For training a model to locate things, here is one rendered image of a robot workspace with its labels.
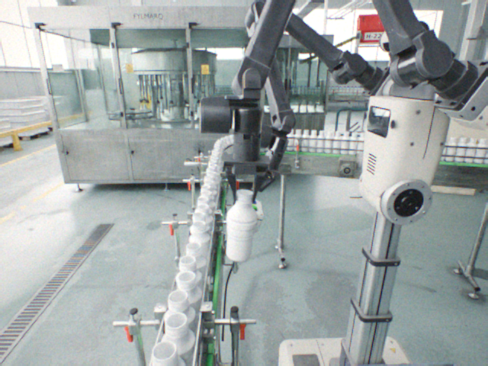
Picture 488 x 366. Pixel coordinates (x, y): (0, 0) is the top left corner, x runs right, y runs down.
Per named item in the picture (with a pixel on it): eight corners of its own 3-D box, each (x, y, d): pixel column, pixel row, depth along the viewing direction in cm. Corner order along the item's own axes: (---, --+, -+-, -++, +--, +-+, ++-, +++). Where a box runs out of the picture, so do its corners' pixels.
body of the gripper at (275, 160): (260, 171, 97) (268, 151, 95) (258, 163, 107) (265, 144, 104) (278, 178, 98) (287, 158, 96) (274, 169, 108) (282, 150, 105)
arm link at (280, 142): (292, 139, 96) (288, 136, 101) (273, 132, 95) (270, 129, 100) (284, 158, 98) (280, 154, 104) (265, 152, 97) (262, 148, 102)
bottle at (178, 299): (187, 342, 66) (181, 281, 60) (204, 358, 62) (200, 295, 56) (163, 360, 61) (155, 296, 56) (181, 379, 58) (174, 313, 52)
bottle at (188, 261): (184, 329, 69) (178, 271, 63) (176, 313, 74) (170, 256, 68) (207, 320, 72) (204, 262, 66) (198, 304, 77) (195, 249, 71)
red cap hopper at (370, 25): (343, 146, 704) (357, 14, 610) (342, 140, 769) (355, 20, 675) (385, 149, 680) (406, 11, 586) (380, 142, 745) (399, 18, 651)
